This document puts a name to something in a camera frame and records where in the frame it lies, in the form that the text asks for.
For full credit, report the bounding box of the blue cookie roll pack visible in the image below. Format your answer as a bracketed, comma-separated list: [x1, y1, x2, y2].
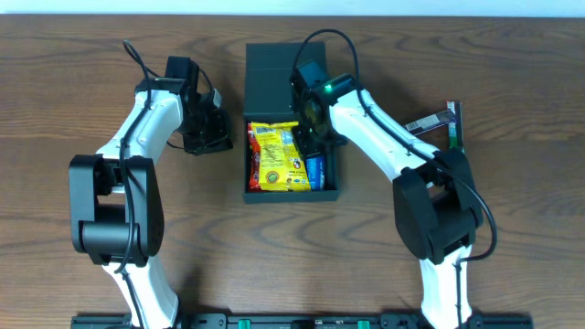
[305, 154, 325, 191]

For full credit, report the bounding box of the yellow snack bag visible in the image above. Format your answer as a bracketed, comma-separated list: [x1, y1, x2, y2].
[249, 122, 311, 192]

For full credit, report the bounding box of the red candy bag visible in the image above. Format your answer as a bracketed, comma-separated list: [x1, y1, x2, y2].
[248, 122, 261, 191]

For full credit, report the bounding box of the dark green box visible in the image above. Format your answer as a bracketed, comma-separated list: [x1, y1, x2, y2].
[242, 43, 340, 204]

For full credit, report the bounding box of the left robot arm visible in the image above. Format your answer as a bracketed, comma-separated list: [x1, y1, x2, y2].
[69, 57, 233, 328]

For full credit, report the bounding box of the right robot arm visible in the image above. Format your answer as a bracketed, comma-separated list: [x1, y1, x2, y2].
[291, 74, 483, 328]

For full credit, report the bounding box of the dark navy chocolate bar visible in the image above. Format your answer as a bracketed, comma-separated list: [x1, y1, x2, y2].
[404, 110, 456, 135]

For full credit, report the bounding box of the green candy bar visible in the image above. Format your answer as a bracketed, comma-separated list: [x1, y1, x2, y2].
[447, 101, 464, 152]

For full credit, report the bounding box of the black mounting rail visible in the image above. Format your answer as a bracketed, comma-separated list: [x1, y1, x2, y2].
[70, 312, 535, 329]

